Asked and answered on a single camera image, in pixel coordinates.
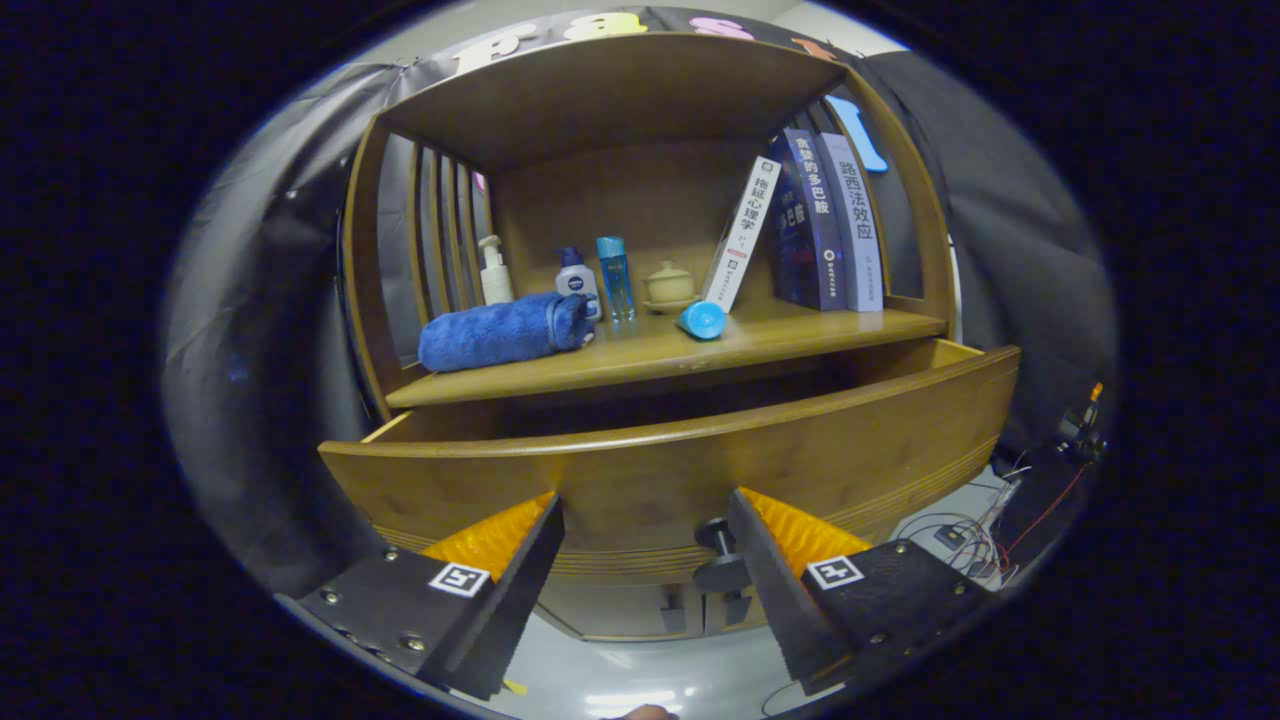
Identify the pale grey book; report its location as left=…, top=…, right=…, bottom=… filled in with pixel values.
left=815, top=131, right=886, bottom=313

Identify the wooden countertop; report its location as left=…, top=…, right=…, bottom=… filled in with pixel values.
left=385, top=290, right=948, bottom=409

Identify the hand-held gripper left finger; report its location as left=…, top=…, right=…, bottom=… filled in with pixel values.
left=298, top=490, right=566, bottom=701

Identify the dark blue book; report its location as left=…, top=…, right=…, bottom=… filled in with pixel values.
left=768, top=127, right=849, bottom=311

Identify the beige lidded teacup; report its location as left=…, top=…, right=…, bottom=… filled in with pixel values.
left=643, top=261, right=699, bottom=314

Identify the clear blue bottle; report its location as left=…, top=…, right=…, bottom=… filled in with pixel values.
left=596, top=236, right=636, bottom=322

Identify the white bottle with blue cap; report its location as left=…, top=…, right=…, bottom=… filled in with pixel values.
left=555, top=247, right=603, bottom=321

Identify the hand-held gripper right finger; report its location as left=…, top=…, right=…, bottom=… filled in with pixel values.
left=727, top=487, right=1001, bottom=696

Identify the white pump bottle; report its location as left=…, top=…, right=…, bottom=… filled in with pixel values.
left=478, top=235, right=515, bottom=306

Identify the black device with orange tip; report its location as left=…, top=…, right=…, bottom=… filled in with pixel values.
left=1055, top=382, right=1109, bottom=463

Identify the blue folded towel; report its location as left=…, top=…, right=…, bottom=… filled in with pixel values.
left=418, top=291, right=598, bottom=374

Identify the wooden drawer with black knob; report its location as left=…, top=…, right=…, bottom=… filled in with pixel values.
left=318, top=338, right=1022, bottom=593

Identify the white book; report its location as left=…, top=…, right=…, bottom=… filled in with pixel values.
left=703, top=155, right=783, bottom=314

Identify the bundle of floor cables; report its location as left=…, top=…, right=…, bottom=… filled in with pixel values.
left=890, top=465, right=1031, bottom=591

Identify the blue and white tube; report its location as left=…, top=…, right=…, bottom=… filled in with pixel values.
left=676, top=300, right=727, bottom=341

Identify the wooden cabinet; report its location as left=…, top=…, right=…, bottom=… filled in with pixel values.
left=340, top=32, right=956, bottom=643

